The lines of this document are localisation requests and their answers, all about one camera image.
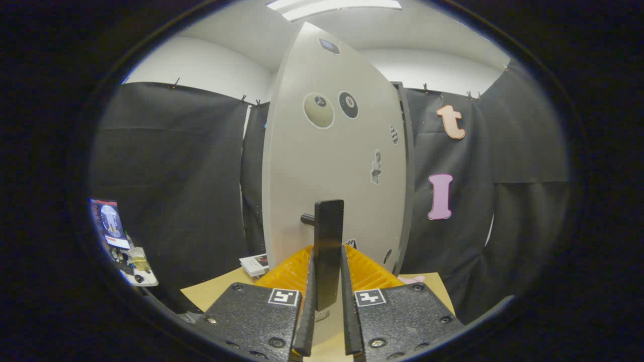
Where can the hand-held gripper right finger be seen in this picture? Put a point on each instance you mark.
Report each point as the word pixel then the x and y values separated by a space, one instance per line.
pixel 402 317

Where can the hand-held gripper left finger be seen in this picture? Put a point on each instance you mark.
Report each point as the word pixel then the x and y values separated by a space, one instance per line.
pixel 251 317

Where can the small white box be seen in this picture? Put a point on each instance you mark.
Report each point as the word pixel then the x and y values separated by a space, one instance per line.
pixel 255 264

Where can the black backdrop cloth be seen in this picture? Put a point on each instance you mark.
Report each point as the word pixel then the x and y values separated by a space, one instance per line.
pixel 176 176

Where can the blue printed poster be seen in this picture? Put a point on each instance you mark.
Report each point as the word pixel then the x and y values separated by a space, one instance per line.
pixel 109 221

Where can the long ceiling light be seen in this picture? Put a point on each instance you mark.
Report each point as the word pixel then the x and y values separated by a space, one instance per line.
pixel 332 6

